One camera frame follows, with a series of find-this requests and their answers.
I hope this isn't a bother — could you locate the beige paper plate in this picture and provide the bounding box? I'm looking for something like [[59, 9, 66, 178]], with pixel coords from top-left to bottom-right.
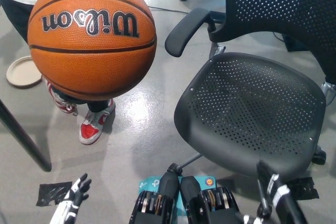
[[6, 56, 43, 89]]

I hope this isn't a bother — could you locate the person red white sneaker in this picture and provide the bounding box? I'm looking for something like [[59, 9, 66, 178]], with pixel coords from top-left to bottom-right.
[[78, 99, 116, 145], [46, 77, 79, 116]]

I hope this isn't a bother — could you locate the person left red white sneaker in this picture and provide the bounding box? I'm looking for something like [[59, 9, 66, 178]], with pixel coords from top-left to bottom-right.
[[78, 99, 116, 145]]

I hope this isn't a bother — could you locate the black perforated office chair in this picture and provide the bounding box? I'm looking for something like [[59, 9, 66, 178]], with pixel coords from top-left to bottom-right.
[[164, 0, 336, 183]]

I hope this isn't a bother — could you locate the thin black floor cable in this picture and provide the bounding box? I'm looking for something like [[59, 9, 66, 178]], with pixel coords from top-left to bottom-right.
[[149, 5, 189, 14]]

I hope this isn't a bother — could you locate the black tape patch on floor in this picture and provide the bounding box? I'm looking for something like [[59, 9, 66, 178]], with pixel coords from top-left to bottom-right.
[[36, 181, 74, 206], [287, 176, 320, 200]]

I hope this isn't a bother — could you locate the black slanted table leg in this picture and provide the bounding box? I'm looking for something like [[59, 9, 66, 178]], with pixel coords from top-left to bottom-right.
[[0, 99, 53, 172]]

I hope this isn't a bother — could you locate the person right red white sneaker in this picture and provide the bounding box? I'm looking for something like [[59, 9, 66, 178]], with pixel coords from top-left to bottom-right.
[[46, 77, 79, 116]]

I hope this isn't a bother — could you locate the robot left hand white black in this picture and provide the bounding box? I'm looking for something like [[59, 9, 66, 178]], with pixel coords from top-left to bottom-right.
[[49, 173, 92, 224]]

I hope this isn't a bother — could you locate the robot body left black block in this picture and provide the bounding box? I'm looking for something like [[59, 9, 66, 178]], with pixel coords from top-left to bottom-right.
[[128, 170, 181, 224]]

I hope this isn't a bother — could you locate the teal TP-Link box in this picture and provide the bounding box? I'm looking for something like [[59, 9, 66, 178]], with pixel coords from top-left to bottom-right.
[[138, 175, 218, 217]]

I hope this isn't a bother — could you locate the orange Wilson basketball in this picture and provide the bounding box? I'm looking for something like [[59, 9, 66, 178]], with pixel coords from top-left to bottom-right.
[[27, 0, 158, 102]]

